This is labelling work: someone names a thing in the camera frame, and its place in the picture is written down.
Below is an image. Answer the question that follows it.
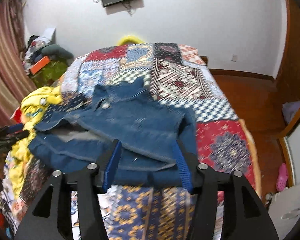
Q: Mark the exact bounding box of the pile of mixed clutter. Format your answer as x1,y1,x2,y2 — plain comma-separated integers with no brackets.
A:
24,27,57,68

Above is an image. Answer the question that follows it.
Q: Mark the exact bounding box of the patchwork bedspread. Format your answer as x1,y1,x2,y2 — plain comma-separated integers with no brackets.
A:
0,42,262,240

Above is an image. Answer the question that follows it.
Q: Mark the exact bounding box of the brown wooden door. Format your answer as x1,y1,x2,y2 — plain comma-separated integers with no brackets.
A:
275,0,300,100

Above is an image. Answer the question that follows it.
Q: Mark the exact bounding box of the yellow round object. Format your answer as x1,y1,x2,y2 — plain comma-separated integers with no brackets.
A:
117,34,144,46

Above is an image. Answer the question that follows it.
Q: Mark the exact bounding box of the yellow cartoon blanket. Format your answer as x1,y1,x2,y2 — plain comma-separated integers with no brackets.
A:
5,86,63,200

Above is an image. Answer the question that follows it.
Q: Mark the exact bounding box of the green patterned bag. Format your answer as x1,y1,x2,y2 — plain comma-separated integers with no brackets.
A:
31,60,69,88

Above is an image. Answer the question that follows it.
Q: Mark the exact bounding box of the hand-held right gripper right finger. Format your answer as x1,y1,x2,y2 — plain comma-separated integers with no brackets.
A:
174,139,280,240

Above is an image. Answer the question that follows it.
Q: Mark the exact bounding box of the blue denim jacket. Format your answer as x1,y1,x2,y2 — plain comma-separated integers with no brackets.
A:
27,76,198,187

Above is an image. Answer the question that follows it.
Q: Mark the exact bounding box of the striped brown curtain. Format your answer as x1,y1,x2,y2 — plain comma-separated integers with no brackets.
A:
0,0,38,130

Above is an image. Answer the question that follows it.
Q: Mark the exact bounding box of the pink clog shoe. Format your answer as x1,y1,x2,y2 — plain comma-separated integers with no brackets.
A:
276,162,289,192

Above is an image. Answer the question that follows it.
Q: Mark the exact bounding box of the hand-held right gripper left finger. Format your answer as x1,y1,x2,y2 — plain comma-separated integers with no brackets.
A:
14,139,123,240

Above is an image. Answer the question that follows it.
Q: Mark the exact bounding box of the pale purple bag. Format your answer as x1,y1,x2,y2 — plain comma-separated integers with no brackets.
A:
282,101,300,124

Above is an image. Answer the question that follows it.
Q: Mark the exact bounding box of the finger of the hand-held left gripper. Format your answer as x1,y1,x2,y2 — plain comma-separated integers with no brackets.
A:
5,124,32,140

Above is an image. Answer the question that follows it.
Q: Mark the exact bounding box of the grey pillow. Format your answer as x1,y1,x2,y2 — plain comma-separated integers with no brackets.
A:
41,44,74,60

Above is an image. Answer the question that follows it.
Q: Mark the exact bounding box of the orange box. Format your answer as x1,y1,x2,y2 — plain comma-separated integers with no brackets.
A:
30,56,51,75

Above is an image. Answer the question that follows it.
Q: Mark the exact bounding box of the black monitor cable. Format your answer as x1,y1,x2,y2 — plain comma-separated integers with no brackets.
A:
124,1,137,15

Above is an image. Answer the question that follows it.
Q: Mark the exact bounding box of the navy dotted cloth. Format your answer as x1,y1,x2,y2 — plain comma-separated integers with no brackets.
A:
46,97,95,120

